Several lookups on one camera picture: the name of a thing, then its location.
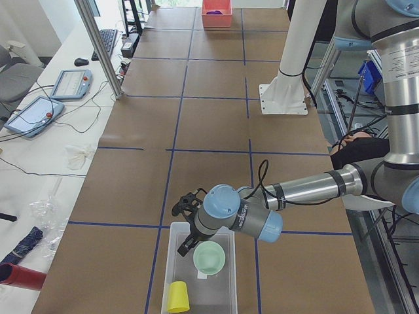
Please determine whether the grey office chair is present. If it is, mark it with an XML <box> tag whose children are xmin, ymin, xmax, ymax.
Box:
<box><xmin>1</xmin><ymin>46</ymin><xmax>43</xmax><ymax>123</ymax></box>

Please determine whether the black keyboard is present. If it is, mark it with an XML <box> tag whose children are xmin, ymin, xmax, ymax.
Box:
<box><xmin>100</xmin><ymin>29</ymin><xmax>118</xmax><ymax>57</ymax></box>

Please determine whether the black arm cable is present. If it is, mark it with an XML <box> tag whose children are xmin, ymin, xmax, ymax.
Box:
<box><xmin>245</xmin><ymin>159</ymin><xmax>344</xmax><ymax>206</ymax></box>

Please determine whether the teach pendant near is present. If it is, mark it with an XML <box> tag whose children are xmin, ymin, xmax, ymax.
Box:
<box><xmin>5</xmin><ymin>96</ymin><xmax>65</xmax><ymax>138</ymax></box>

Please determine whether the yellow plastic cup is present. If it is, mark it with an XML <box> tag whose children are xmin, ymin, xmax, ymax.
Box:
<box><xmin>167</xmin><ymin>281</ymin><xmax>190</xmax><ymax>313</ymax></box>

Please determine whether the pink plastic bin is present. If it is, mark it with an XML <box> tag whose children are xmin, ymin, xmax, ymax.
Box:
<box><xmin>201</xmin><ymin>0</ymin><xmax>232</xmax><ymax>27</ymax></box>

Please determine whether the teach pendant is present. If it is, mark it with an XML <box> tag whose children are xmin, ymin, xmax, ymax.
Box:
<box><xmin>5</xmin><ymin>96</ymin><xmax>65</xmax><ymax>138</ymax></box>
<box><xmin>50</xmin><ymin>69</ymin><xmax>92</xmax><ymax>101</ymax></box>

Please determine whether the clear plastic wrap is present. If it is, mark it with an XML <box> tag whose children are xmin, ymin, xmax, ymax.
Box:
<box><xmin>29</xmin><ymin>195</ymin><xmax>69</xmax><ymax>262</ymax></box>

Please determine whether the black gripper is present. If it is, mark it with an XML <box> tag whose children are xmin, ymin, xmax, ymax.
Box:
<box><xmin>177</xmin><ymin>225</ymin><xmax>213</xmax><ymax>256</ymax></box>

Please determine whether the aluminium frame post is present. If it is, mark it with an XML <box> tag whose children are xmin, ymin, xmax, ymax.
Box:
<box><xmin>74</xmin><ymin>0</ymin><xmax>123</xmax><ymax>99</ymax></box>

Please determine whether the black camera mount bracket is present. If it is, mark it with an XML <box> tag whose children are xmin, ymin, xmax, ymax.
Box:
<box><xmin>172</xmin><ymin>187</ymin><xmax>207</xmax><ymax>224</ymax></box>

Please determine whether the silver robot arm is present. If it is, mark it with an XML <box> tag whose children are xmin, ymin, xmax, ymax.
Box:
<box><xmin>172</xmin><ymin>1</ymin><xmax>418</xmax><ymax>256</ymax></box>

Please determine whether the red cylindrical tube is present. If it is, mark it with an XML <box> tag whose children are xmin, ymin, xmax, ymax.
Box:
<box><xmin>1</xmin><ymin>263</ymin><xmax>46</xmax><ymax>291</ymax></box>

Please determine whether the blue plastic parts bin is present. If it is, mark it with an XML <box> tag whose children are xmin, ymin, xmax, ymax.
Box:
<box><xmin>358</xmin><ymin>61</ymin><xmax>382</xmax><ymax>95</ymax></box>

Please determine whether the teach pendant far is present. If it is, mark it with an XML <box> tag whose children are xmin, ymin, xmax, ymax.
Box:
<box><xmin>50</xmin><ymin>69</ymin><xmax>92</xmax><ymax>101</ymax></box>

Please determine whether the mint green bowl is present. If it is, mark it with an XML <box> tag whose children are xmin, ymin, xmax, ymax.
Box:
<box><xmin>193</xmin><ymin>241</ymin><xmax>226</xmax><ymax>275</ymax></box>

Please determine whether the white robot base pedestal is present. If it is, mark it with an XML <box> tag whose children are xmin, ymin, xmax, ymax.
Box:
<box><xmin>259</xmin><ymin>0</ymin><xmax>327</xmax><ymax>115</ymax></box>

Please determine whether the translucent plastic storage box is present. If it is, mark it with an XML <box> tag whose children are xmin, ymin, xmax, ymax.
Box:
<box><xmin>160</xmin><ymin>221</ymin><xmax>238</xmax><ymax>314</ymax></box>

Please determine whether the black computer mouse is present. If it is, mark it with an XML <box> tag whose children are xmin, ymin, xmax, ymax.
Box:
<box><xmin>74</xmin><ymin>58</ymin><xmax>89</xmax><ymax>67</ymax></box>

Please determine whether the purple cloth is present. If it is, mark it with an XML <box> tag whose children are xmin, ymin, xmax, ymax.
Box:
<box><xmin>206</xmin><ymin>10</ymin><xmax>224</xmax><ymax>15</ymax></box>

